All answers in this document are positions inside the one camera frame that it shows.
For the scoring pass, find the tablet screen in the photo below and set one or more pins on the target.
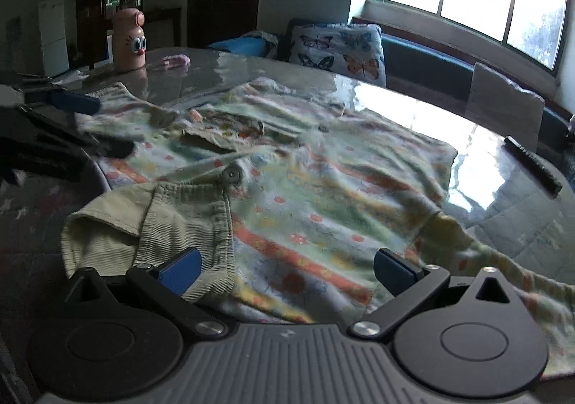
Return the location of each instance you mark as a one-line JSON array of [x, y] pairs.
[[109, 47]]

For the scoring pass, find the pink cartoon face bottle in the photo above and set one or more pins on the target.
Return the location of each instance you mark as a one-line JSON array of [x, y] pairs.
[[128, 49]]

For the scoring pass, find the black remote control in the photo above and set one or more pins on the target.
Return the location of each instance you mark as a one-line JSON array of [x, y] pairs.
[[532, 164]]

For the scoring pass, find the dark display shelf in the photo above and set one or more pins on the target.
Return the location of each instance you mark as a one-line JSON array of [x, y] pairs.
[[94, 4]]

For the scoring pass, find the patterned pastel children's jacket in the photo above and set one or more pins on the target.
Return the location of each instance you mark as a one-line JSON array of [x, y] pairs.
[[314, 188]]

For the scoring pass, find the plain grey pillow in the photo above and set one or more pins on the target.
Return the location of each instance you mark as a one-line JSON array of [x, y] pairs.
[[498, 103]]

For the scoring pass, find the butterfly print pillow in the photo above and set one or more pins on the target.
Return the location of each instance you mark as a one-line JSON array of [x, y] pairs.
[[337, 49]]

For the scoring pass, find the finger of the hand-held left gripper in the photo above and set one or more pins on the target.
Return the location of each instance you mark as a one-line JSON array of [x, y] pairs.
[[76, 102], [108, 146]]

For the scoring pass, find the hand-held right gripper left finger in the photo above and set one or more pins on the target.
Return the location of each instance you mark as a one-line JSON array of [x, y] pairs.
[[182, 269]]

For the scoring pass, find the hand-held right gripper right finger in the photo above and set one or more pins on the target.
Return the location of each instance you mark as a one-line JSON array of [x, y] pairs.
[[393, 271]]

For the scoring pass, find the white refrigerator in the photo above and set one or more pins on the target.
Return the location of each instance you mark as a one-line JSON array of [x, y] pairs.
[[54, 36]]

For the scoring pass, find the small pink soft toy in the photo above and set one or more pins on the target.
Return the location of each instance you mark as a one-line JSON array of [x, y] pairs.
[[176, 62]]

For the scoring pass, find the dark wooden chair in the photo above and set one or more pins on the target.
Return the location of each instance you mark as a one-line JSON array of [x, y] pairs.
[[161, 27]]

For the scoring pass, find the blue folded cushion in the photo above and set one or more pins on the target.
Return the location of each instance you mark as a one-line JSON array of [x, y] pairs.
[[238, 45]]

